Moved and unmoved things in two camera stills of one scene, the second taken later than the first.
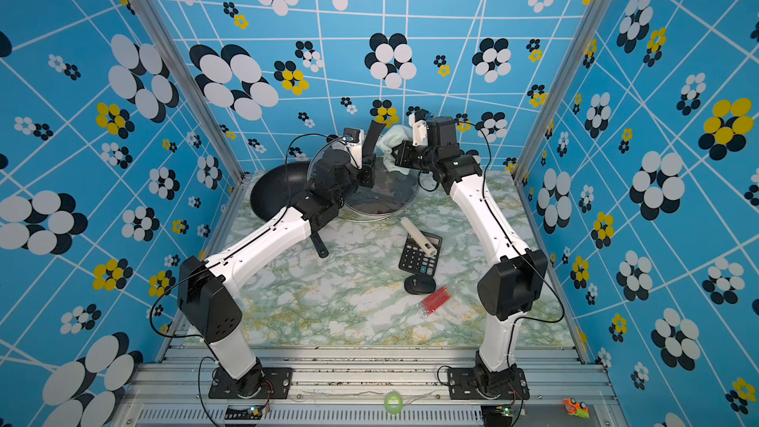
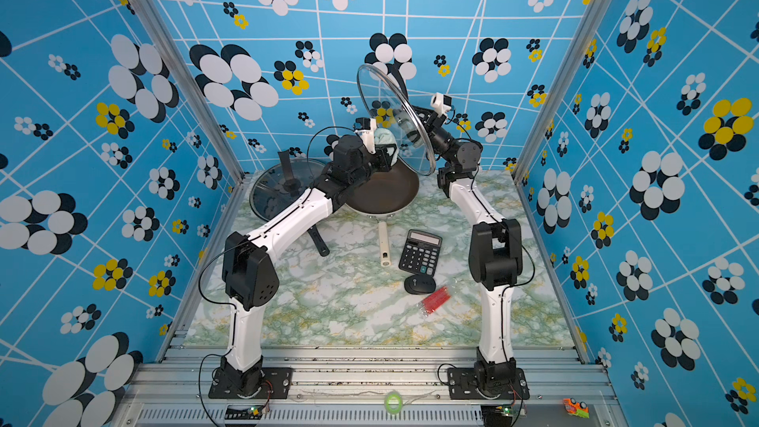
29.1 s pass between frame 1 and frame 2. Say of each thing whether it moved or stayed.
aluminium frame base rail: stayed
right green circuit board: stayed
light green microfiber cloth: moved
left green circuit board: stayed
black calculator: stayed
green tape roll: stayed
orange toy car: stayed
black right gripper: moved
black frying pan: stayed
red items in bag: stayed
